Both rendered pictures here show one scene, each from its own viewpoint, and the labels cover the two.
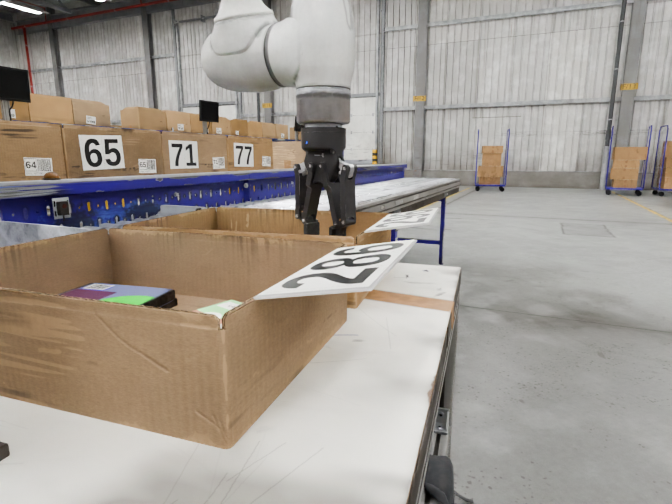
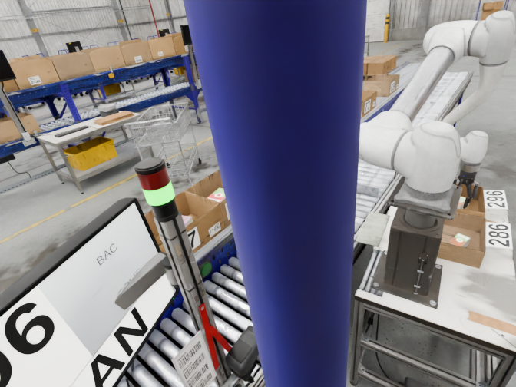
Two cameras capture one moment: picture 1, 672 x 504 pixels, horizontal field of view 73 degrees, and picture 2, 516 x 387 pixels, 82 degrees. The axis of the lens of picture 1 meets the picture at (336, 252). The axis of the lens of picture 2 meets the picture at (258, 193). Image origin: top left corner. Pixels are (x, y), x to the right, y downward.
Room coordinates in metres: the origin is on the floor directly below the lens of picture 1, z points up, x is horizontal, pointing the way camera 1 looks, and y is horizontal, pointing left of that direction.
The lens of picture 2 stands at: (-0.87, 0.70, 1.85)
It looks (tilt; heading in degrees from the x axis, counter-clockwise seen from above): 31 degrees down; 18
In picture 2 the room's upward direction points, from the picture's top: 8 degrees counter-clockwise
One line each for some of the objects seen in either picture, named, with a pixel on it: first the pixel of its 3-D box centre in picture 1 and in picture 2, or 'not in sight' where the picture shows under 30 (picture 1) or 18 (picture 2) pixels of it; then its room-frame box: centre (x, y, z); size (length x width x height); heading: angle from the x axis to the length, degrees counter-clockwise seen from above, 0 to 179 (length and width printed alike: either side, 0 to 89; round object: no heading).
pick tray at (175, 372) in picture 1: (146, 299); (437, 231); (0.48, 0.21, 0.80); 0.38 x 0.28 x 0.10; 71
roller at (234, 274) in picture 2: not in sight; (259, 287); (0.07, 1.07, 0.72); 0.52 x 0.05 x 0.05; 66
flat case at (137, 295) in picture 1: (76, 313); not in sight; (0.50, 0.30, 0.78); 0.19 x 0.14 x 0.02; 165
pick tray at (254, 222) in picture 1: (270, 246); (441, 200); (0.78, 0.11, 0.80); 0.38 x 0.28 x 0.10; 74
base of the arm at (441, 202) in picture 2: not in sight; (427, 185); (0.21, 0.38, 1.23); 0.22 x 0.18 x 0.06; 158
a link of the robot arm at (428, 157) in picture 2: not in sight; (430, 153); (0.19, 0.39, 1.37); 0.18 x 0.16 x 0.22; 55
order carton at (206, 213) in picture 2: not in sight; (177, 227); (0.20, 1.51, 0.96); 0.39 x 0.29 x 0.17; 156
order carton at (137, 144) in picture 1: (89, 153); not in sight; (1.63, 0.87, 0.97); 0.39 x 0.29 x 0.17; 156
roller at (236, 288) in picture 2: not in sight; (250, 296); (0.01, 1.10, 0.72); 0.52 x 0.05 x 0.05; 66
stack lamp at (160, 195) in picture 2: not in sight; (156, 183); (-0.47, 1.02, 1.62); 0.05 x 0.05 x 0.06
